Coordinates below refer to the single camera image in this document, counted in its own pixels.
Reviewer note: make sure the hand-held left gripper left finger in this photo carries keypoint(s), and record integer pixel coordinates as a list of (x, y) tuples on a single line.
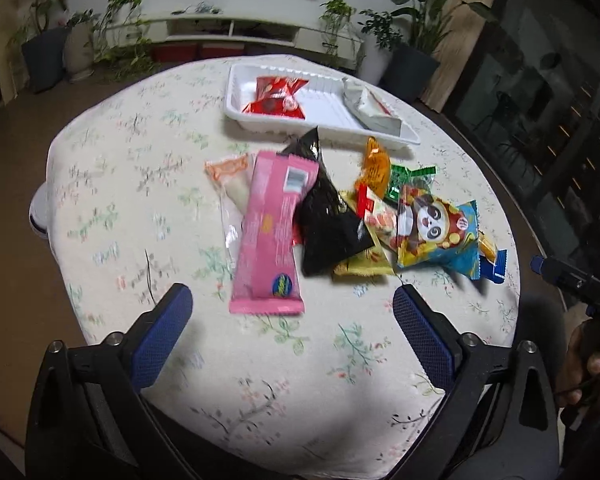
[(162, 332)]

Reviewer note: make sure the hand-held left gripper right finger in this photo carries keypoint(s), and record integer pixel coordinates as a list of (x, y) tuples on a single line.
[(422, 337)]

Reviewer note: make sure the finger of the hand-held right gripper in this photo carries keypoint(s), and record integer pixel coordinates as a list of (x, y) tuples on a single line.
[(562, 272)]

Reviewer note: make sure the blue cake snack packet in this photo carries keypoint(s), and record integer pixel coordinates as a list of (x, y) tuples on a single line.
[(495, 267)]

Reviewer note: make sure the yellow snack packet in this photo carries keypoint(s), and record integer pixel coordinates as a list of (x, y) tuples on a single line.
[(360, 266)]

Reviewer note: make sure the panda print snack packet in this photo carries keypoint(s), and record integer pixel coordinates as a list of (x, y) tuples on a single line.
[(430, 232)]

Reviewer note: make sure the red white peach snack packet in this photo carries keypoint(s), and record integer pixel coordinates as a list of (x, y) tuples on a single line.
[(382, 220)]

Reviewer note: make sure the pink long snack packet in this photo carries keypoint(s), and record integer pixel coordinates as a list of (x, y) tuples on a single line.
[(270, 240)]

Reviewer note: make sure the black triangular snack packet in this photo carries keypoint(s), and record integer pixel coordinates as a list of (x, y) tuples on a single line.
[(325, 220)]

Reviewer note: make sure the green snack packet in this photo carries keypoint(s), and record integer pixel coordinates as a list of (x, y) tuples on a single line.
[(402, 182)]

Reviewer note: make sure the clear orange-topped snack packet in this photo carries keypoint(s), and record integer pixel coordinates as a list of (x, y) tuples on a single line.
[(230, 180)]

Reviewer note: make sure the orange snack packet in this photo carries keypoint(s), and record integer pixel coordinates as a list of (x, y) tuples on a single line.
[(377, 170)]

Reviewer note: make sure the white plastic tray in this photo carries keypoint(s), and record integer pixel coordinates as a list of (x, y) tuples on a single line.
[(325, 102)]

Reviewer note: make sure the person's right hand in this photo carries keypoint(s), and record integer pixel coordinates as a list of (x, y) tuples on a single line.
[(587, 375)]

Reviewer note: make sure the white rounded object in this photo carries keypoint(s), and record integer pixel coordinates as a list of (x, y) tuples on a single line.
[(37, 215)]

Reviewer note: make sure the dark glass sliding door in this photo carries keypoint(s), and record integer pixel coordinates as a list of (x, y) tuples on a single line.
[(530, 85)]

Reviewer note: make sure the silver white snack packet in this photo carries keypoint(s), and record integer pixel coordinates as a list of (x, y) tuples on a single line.
[(367, 107)]

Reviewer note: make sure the large leafy plant grey pot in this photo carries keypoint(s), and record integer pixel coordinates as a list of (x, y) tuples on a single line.
[(410, 70)]

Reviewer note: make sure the beige curtain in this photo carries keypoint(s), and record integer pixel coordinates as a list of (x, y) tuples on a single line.
[(465, 35)]

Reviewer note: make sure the red storage box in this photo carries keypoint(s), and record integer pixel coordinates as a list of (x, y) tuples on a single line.
[(175, 52), (220, 51)]

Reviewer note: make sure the bushy plant white pot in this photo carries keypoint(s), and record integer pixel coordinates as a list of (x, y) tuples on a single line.
[(80, 52)]

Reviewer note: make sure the thin tree plant dark pot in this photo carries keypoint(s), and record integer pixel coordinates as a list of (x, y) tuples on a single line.
[(42, 57)]

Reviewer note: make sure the small-leaf plant white pot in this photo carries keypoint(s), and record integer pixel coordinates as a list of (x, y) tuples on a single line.
[(382, 30)]

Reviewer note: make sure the white television console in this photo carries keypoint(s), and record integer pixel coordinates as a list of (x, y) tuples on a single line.
[(260, 30)]

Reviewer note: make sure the trailing vine plant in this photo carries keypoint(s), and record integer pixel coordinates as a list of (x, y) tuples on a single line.
[(337, 20)]

